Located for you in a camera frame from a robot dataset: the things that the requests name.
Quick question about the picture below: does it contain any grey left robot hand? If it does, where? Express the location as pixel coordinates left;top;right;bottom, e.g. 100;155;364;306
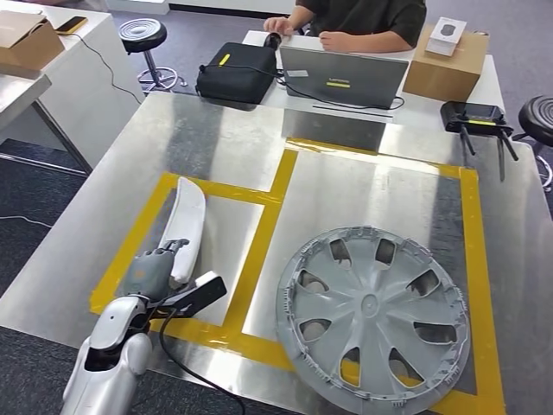
121;239;191;303

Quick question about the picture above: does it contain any white plastic car part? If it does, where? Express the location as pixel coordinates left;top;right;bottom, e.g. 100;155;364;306
157;176;207;286

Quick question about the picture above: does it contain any metal workbench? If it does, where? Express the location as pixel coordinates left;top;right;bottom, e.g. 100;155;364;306
0;91;553;415

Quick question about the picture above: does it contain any white table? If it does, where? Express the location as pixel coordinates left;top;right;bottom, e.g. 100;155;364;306
0;0;146;176

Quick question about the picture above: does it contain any black carrying case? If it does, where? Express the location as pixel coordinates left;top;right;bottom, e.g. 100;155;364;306
195;41;280;106

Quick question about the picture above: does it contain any black round stool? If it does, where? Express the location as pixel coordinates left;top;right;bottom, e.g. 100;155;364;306
118;17;189;96
512;95;553;194

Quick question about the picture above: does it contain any smartphone with yellow edge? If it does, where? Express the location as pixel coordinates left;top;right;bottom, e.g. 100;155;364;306
55;15;89;37

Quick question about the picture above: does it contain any open cardboard box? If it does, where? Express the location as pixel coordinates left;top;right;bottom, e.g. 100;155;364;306
0;10;66;73

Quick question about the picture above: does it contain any grey wheel cover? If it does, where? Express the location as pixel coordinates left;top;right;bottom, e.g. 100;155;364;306
275;225;472;415

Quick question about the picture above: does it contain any grey laptop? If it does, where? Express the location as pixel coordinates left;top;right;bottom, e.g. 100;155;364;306
278;45;410;111

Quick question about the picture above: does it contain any person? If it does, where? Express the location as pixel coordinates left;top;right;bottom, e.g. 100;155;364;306
263;0;428;55

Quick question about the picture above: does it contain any large closed cardboard box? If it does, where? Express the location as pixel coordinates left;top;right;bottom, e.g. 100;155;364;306
401;23;491;104

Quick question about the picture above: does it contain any black device with antennas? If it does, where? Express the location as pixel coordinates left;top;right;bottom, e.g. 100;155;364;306
440;100;520;183

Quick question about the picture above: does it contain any small white box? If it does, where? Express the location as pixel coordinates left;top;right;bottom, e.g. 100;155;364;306
425;16;468;58

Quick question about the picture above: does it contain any white desk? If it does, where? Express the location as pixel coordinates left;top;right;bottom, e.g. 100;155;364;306
241;29;507;131

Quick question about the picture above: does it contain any black camera cable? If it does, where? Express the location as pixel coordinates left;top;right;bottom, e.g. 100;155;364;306
158;309;247;415

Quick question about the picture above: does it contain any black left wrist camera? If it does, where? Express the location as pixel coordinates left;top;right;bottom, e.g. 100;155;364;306
149;271;229;322

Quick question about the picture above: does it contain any black phone cable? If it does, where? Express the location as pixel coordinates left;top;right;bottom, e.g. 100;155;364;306
69;32;144;106

